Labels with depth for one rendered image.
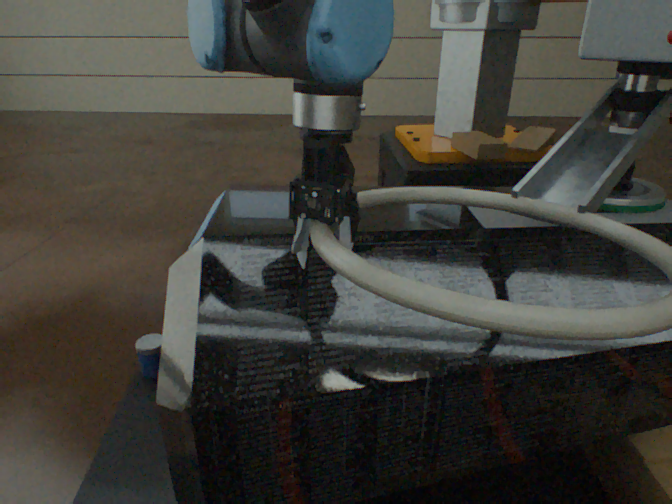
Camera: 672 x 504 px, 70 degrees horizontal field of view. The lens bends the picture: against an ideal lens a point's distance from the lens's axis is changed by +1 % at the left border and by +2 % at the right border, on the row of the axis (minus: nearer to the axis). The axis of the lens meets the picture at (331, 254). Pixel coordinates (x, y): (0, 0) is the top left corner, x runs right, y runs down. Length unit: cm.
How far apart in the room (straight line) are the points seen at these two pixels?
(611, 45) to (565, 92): 637
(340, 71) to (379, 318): 57
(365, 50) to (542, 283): 69
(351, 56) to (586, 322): 31
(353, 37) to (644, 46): 82
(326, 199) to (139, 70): 710
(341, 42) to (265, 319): 59
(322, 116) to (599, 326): 38
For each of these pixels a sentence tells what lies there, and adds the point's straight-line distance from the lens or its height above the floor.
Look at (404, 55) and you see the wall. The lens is 700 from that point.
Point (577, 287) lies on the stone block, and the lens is 105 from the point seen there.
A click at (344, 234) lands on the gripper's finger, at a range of 69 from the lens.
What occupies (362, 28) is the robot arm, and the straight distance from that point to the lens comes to 43.
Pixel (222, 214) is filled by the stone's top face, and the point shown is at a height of 80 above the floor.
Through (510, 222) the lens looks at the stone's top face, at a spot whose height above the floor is 80.
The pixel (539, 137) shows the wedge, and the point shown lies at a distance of 188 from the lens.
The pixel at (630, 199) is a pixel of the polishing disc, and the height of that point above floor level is 83.
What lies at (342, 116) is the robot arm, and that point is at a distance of 61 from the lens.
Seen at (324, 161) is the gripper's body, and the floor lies 101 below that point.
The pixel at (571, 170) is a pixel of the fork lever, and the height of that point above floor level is 92.
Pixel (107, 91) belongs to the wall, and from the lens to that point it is 792.
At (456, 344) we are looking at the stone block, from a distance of 92.
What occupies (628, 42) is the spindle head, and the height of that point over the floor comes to 114.
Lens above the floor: 117
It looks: 26 degrees down
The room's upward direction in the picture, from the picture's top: straight up
